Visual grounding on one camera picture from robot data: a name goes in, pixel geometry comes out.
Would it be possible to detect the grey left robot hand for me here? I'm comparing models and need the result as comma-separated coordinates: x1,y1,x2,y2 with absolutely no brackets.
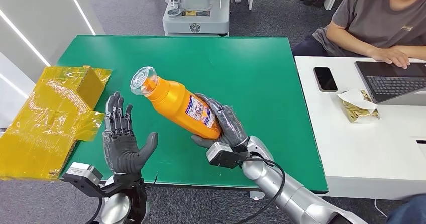
102,91,159,176

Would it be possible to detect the white LED wall strip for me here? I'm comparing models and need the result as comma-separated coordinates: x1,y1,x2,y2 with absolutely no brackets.
0,9,52,67
0,72,31,99
63,0,97,36

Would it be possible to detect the orange plastic bottle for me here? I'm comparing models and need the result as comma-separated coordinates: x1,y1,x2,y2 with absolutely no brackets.
130,66,223,140

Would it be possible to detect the grey machine with column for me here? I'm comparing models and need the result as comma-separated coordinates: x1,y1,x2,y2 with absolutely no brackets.
162,0,231,37

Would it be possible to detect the black smartphone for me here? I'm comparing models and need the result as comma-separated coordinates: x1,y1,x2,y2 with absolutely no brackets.
313,67,339,93

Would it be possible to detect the dark grey laptop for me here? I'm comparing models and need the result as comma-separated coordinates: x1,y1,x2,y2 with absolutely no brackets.
354,61,426,107

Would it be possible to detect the person's right hand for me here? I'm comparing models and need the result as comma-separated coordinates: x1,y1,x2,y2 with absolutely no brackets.
369,47,411,69

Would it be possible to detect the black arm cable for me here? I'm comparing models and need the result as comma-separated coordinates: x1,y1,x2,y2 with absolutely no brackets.
85,197,104,224
233,158,287,224

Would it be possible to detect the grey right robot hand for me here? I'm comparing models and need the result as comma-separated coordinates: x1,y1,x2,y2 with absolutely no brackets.
191,93,250,150

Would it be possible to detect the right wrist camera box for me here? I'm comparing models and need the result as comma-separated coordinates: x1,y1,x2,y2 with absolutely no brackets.
205,141,250,169

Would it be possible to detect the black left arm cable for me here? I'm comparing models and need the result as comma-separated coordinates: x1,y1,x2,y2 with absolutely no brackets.
85,197,104,224

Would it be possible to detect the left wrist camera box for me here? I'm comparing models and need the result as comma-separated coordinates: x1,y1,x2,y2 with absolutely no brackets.
61,162,111,198

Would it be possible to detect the gold foil snack packet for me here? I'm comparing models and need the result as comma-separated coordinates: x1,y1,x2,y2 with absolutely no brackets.
337,89,380,124

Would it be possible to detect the green table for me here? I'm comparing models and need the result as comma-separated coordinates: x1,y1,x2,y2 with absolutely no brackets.
57,35,329,194

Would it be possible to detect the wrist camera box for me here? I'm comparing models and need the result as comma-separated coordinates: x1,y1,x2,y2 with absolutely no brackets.
61,162,111,198
205,141,250,169

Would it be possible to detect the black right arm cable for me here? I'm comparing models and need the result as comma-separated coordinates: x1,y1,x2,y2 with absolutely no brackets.
233,158,287,224

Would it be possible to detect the white cable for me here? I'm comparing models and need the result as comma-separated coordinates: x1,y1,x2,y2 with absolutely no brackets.
373,199,388,219

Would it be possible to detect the white desk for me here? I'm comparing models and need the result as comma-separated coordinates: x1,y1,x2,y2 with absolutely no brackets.
294,56,426,200

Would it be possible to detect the yellow taped cardboard box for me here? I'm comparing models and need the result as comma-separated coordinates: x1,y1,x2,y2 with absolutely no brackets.
0,65,112,182

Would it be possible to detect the person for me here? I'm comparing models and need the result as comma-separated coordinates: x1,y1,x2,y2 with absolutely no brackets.
291,0,426,69

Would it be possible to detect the blue cloth object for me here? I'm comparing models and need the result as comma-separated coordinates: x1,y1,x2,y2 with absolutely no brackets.
386,194,426,224

